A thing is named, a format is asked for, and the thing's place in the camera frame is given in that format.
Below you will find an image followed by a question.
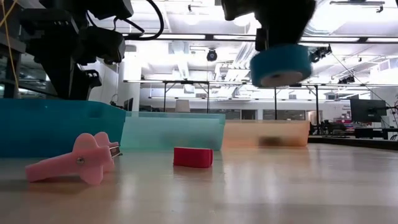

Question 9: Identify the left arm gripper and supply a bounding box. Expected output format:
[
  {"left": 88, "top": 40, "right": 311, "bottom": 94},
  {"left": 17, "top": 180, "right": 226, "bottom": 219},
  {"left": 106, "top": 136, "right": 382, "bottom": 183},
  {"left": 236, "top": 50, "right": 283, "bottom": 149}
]
[{"left": 19, "top": 8, "right": 127, "bottom": 100}]

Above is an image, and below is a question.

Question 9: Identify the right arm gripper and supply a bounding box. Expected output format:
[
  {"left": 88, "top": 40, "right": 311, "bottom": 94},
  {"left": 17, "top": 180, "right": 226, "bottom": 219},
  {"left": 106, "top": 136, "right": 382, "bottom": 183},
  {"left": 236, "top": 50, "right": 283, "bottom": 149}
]
[{"left": 221, "top": 0, "right": 317, "bottom": 52}]

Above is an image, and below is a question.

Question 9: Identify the light blue tape roll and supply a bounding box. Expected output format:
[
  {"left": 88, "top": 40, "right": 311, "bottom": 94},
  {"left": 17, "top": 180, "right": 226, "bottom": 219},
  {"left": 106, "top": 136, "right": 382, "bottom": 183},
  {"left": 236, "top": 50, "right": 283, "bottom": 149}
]
[{"left": 250, "top": 44, "right": 313, "bottom": 88}]

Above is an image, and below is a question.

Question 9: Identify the red mini stapler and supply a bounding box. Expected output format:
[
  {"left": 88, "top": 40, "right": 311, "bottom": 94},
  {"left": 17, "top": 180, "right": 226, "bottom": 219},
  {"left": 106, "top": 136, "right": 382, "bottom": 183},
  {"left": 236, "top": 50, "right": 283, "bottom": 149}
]
[{"left": 173, "top": 147, "right": 215, "bottom": 169}]

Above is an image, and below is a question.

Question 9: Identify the dark teal plastic bin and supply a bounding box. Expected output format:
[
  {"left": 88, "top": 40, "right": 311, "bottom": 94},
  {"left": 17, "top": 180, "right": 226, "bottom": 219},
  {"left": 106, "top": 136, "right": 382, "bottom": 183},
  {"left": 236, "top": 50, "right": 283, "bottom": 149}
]
[{"left": 0, "top": 98, "right": 127, "bottom": 158}]

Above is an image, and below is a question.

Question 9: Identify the black ceiling beam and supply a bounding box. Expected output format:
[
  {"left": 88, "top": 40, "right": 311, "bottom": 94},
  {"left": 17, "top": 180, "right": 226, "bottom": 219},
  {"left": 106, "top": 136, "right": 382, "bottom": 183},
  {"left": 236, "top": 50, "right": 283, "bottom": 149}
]
[{"left": 123, "top": 32, "right": 398, "bottom": 44}]

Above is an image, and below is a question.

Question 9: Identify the orange translucent plastic bin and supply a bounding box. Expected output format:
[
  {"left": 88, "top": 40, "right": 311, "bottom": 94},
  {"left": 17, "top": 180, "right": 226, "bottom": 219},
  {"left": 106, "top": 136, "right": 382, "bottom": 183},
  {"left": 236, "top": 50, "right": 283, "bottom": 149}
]
[{"left": 222, "top": 119, "right": 311, "bottom": 148}]

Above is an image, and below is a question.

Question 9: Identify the light green translucent bin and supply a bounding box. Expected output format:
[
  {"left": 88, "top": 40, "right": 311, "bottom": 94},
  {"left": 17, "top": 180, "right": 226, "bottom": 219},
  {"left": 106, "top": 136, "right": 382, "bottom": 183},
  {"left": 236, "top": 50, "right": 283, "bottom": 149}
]
[{"left": 120, "top": 111, "right": 226, "bottom": 152}]

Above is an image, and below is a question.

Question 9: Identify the black computer monitor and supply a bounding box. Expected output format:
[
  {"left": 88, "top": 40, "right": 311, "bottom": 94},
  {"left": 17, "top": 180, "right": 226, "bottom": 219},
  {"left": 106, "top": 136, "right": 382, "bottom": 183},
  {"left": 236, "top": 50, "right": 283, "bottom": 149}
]
[{"left": 350, "top": 98, "right": 388, "bottom": 123}]

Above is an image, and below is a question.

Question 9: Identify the black frame table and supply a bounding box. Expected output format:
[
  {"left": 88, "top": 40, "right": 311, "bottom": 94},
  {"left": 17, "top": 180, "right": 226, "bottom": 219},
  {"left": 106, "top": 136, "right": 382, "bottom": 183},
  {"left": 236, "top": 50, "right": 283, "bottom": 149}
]
[{"left": 162, "top": 80, "right": 211, "bottom": 114}]

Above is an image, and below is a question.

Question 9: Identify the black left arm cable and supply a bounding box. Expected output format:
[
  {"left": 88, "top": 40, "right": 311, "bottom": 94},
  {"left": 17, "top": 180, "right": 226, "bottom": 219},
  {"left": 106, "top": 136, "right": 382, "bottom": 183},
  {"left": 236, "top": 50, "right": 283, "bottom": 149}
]
[{"left": 113, "top": 0, "right": 165, "bottom": 41}]

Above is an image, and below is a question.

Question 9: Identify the black metal table frame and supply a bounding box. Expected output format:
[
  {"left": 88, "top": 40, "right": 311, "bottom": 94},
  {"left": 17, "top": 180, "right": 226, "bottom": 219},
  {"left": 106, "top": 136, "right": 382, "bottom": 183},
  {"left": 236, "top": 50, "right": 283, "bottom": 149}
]
[{"left": 307, "top": 135, "right": 398, "bottom": 152}]

